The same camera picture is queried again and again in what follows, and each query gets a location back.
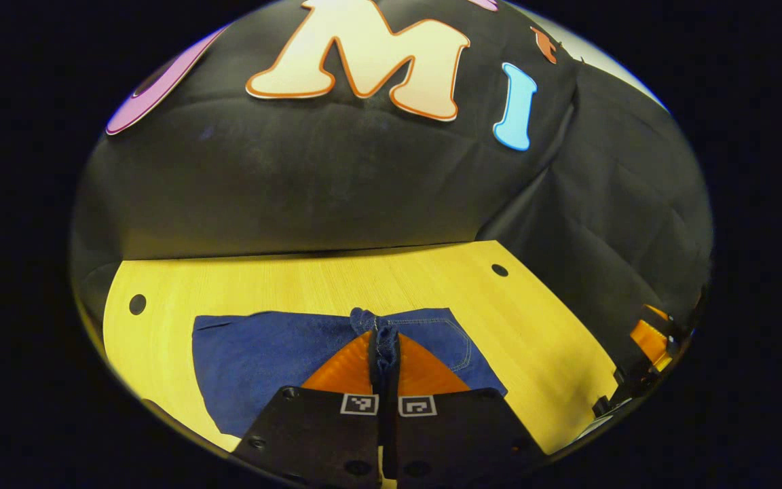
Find black backdrop cloth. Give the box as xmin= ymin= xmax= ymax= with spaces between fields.
xmin=69 ymin=0 xmax=714 ymax=357

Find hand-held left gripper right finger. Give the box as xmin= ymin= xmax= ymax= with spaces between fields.
xmin=390 ymin=333 xmax=549 ymax=488

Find blue jeans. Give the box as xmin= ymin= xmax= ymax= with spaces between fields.
xmin=192 ymin=307 xmax=508 ymax=437

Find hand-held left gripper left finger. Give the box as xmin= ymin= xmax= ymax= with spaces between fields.
xmin=231 ymin=331 xmax=386 ymax=489

